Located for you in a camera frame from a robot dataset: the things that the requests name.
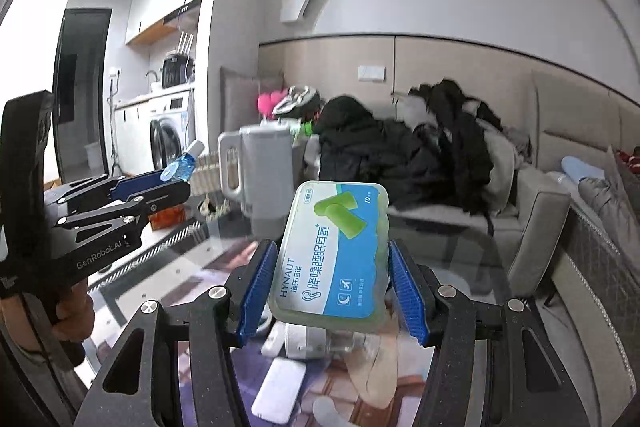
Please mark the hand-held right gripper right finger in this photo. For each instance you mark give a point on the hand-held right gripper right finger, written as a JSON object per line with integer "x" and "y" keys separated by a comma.
{"x": 407, "y": 292}

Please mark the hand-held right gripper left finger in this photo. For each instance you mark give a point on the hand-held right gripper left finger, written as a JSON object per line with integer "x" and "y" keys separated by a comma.
{"x": 257, "y": 292}

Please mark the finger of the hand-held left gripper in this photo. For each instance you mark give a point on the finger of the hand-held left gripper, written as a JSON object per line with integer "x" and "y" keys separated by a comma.
{"x": 135, "y": 186}
{"x": 150, "y": 204}

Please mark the small blue liquid bottle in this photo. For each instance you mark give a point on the small blue liquid bottle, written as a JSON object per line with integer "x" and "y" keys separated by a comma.
{"x": 182, "y": 164}

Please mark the clear earplug box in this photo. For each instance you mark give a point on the clear earplug box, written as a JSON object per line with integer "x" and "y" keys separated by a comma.
{"x": 330, "y": 257}

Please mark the person's left forearm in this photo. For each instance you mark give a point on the person's left forearm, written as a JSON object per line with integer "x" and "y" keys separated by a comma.
{"x": 22, "y": 332}

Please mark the person's left hand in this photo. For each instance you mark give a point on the person's left hand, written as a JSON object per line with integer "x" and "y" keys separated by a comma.
{"x": 77, "y": 314}

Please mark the orange box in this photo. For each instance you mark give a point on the orange box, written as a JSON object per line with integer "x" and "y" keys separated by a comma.
{"x": 167, "y": 218}

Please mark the white bin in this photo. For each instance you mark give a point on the white bin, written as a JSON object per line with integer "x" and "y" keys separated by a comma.
{"x": 94, "y": 156}

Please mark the white base cabinet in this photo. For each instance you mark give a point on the white base cabinet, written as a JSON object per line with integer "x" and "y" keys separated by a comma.
{"x": 132, "y": 132}

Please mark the white ribbed item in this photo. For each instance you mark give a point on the white ribbed item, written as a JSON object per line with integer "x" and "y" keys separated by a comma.
{"x": 206, "y": 172}

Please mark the white washing machine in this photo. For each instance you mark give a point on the white washing machine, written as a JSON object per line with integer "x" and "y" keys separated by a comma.
{"x": 172, "y": 132}

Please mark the beige insole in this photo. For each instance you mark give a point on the beige insole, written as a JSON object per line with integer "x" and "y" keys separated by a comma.
{"x": 372, "y": 372}

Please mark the white power bank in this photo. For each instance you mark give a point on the white power bank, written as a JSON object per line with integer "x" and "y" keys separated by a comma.
{"x": 277, "y": 391}

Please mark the black door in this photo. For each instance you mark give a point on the black door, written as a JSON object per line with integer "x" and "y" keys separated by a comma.
{"x": 80, "y": 92}

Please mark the grey white electric kettle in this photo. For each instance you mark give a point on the grey white electric kettle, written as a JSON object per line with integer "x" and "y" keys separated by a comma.
{"x": 265, "y": 167}

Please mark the black countertop appliance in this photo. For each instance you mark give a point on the black countertop appliance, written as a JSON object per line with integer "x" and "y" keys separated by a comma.
{"x": 176, "y": 69}

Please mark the black jacket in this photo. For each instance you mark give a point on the black jacket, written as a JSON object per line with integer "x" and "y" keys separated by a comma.
{"x": 370, "y": 152}

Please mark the pink plush item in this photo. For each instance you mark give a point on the pink plush item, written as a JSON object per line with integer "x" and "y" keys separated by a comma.
{"x": 269, "y": 103}

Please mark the beige sofa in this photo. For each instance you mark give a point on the beige sofa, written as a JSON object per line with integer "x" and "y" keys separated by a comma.
{"x": 542, "y": 212}

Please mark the black clothes pile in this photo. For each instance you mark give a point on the black clothes pile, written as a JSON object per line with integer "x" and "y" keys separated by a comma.
{"x": 465, "y": 142}

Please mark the grey garment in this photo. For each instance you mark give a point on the grey garment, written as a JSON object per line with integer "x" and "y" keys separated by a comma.
{"x": 505, "y": 162}

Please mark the green small item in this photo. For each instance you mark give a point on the green small item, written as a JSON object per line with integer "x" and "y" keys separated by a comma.
{"x": 306, "y": 128}

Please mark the black white helmet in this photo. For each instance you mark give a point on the black white helmet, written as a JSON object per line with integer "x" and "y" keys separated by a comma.
{"x": 297, "y": 99}

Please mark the range hood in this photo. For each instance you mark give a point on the range hood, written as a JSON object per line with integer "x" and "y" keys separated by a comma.
{"x": 184, "y": 11}

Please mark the grey quilted blanket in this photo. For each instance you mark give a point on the grey quilted blanket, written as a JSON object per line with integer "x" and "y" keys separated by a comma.
{"x": 600, "y": 287}

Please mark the grey trouser leg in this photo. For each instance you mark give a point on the grey trouser leg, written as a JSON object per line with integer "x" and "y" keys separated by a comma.
{"x": 612, "y": 212}

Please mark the red patterned cloth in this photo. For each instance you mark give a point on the red patterned cloth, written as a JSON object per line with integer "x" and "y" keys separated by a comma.
{"x": 629, "y": 162}

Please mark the white wall socket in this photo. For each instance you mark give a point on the white wall socket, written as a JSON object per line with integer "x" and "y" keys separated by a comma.
{"x": 371, "y": 73}

